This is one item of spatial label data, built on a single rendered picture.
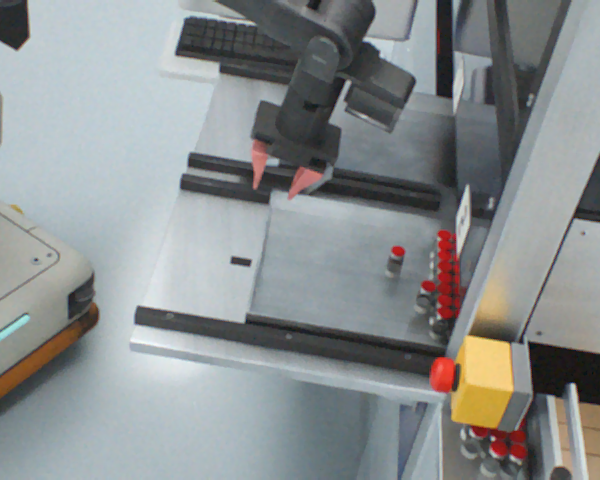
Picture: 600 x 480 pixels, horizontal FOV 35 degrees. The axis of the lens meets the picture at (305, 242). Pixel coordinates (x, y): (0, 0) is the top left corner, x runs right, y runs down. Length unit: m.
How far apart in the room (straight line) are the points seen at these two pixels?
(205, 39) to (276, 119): 0.85
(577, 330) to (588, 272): 0.09
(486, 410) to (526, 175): 0.27
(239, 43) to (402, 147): 0.47
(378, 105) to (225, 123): 0.61
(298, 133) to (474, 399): 0.35
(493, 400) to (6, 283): 1.33
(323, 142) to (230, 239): 0.33
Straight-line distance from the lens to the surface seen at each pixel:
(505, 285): 1.06
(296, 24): 0.96
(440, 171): 1.56
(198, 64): 1.87
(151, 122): 3.09
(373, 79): 0.99
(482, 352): 1.07
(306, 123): 1.04
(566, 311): 1.09
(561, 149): 0.95
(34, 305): 2.12
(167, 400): 2.27
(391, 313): 1.29
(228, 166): 1.46
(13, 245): 2.23
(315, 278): 1.31
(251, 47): 1.90
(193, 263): 1.31
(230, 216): 1.39
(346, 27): 0.95
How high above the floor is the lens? 1.79
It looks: 41 degrees down
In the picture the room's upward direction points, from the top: 10 degrees clockwise
